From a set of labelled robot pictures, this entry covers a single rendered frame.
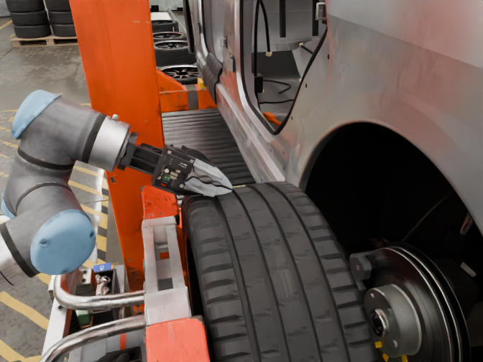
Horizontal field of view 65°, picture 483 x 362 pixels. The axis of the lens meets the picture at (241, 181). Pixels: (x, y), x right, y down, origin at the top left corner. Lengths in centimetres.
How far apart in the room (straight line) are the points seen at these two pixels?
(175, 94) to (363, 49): 234
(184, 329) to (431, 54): 49
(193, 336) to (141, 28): 66
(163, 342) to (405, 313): 56
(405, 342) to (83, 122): 76
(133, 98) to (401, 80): 60
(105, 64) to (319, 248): 62
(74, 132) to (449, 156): 56
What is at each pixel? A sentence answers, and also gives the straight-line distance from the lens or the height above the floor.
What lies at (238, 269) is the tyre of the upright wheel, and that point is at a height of 116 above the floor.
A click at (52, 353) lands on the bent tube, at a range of 74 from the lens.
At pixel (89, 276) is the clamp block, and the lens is 94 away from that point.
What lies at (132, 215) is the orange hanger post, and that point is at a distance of 111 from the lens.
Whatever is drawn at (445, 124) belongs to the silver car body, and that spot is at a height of 137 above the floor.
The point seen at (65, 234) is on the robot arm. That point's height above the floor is 123.
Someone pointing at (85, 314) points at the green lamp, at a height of 66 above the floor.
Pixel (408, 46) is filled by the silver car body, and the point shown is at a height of 145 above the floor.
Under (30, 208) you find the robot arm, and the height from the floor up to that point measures 124.
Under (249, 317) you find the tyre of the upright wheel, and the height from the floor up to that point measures 113.
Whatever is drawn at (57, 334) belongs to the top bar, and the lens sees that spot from 81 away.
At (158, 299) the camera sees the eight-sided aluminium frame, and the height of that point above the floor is 112.
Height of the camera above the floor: 156
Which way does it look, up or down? 31 degrees down
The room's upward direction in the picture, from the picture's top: straight up
